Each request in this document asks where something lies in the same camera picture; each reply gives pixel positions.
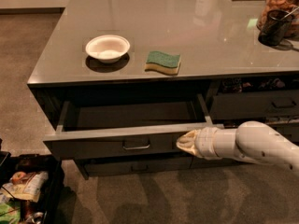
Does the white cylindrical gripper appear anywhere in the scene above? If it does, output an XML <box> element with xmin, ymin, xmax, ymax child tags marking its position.
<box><xmin>176</xmin><ymin>127</ymin><xmax>240</xmax><ymax>160</ymax></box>

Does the grey top drawer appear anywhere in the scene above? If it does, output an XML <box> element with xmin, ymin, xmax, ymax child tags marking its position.
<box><xmin>44</xmin><ymin>94</ymin><xmax>215</xmax><ymax>160</ymax></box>

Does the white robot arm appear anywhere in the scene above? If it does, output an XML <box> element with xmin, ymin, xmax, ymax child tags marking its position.
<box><xmin>177</xmin><ymin>121</ymin><xmax>299</xmax><ymax>175</ymax></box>

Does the right bottom drawer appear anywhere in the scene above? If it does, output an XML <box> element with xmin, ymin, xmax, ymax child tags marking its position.
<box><xmin>190</xmin><ymin>156</ymin><xmax>247</xmax><ymax>170</ymax></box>

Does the left bottom drawer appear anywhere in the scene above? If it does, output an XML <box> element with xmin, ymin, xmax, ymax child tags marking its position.
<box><xmin>75</xmin><ymin>152</ymin><xmax>192</xmax><ymax>179</ymax></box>

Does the right top drawer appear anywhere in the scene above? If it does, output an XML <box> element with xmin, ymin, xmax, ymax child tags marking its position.
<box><xmin>209</xmin><ymin>90</ymin><xmax>299</xmax><ymax>119</ymax></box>

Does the green yellow sponge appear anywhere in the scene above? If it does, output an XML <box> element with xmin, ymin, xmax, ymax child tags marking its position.
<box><xmin>145</xmin><ymin>51</ymin><xmax>181</xmax><ymax>76</ymax></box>

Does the grey kitchen island cabinet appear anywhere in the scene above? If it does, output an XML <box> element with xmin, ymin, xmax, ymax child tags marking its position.
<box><xmin>26</xmin><ymin>0</ymin><xmax>299</xmax><ymax>180</ymax></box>

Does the white bowl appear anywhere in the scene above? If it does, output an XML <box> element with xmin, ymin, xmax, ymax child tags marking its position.
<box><xmin>85</xmin><ymin>35</ymin><xmax>131</xmax><ymax>63</ymax></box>

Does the dark glass cup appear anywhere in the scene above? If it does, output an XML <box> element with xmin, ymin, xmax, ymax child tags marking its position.
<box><xmin>258</xmin><ymin>10</ymin><xmax>294</xmax><ymax>47</ymax></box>

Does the black bin with trash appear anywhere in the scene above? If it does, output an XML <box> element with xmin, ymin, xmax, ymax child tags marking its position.
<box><xmin>0</xmin><ymin>151</ymin><xmax>64</xmax><ymax>224</ymax></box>

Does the glass jar with snacks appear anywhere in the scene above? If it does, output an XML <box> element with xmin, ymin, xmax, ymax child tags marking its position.
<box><xmin>257</xmin><ymin>0</ymin><xmax>299</xmax><ymax>37</ymax></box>

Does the silver drawer handle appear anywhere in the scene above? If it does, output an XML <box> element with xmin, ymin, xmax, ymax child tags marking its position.
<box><xmin>122</xmin><ymin>141</ymin><xmax>150</xmax><ymax>151</ymax></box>

